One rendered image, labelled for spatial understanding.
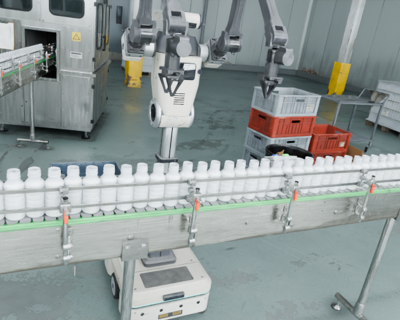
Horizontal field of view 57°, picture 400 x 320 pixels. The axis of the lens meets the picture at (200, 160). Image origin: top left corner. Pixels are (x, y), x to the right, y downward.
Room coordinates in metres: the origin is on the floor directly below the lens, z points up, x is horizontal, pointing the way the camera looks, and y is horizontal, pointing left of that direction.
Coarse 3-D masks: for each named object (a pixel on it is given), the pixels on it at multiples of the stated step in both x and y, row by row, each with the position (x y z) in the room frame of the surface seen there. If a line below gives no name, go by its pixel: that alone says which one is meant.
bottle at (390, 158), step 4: (388, 156) 1.80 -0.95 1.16; (392, 156) 1.79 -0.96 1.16; (388, 160) 1.80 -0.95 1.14; (392, 160) 1.79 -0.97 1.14; (388, 164) 1.78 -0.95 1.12; (392, 164) 1.78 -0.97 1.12; (388, 172) 1.78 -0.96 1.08; (384, 176) 1.78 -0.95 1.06; (388, 176) 1.78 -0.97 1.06; (384, 184) 1.78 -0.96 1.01; (388, 184) 1.79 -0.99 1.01
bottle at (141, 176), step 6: (138, 168) 1.20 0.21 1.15; (144, 168) 1.20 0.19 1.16; (138, 174) 1.20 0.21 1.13; (144, 174) 1.20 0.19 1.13; (138, 180) 1.19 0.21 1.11; (144, 180) 1.19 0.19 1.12; (138, 186) 1.19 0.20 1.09; (144, 186) 1.19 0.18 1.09; (138, 192) 1.19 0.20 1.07; (144, 192) 1.20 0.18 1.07; (138, 198) 1.19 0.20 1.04; (144, 198) 1.20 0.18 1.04; (138, 204) 1.19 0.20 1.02; (144, 204) 1.20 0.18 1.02
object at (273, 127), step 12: (252, 108) 3.89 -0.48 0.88; (252, 120) 3.88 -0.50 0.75; (264, 120) 3.71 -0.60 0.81; (276, 120) 3.60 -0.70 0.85; (288, 120) 3.70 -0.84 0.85; (300, 120) 3.79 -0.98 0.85; (312, 120) 3.89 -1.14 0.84; (264, 132) 3.68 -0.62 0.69; (276, 132) 3.63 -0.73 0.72; (288, 132) 3.72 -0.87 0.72; (300, 132) 3.81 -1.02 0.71
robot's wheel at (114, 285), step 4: (112, 276) 1.86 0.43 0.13; (112, 280) 1.84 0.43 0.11; (116, 280) 1.80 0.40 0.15; (112, 284) 1.83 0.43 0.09; (116, 284) 1.78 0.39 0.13; (112, 288) 1.83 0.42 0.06; (116, 288) 1.77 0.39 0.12; (112, 292) 1.83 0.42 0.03; (116, 292) 1.77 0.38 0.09; (116, 296) 1.77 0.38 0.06
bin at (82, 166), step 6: (84, 162) 1.66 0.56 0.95; (90, 162) 1.67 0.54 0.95; (96, 162) 1.69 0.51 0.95; (102, 162) 1.70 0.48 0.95; (108, 162) 1.71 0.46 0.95; (114, 162) 1.73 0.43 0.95; (60, 168) 1.61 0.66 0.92; (66, 168) 1.62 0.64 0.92; (84, 168) 1.66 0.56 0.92; (102, 168) 1.70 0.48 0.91; (66, 174) 1.62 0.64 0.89; (84, 174) 1.66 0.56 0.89; (102, 174) 1.70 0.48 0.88; (114, 174) 1.72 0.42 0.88; (120, 174) 1.62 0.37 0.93
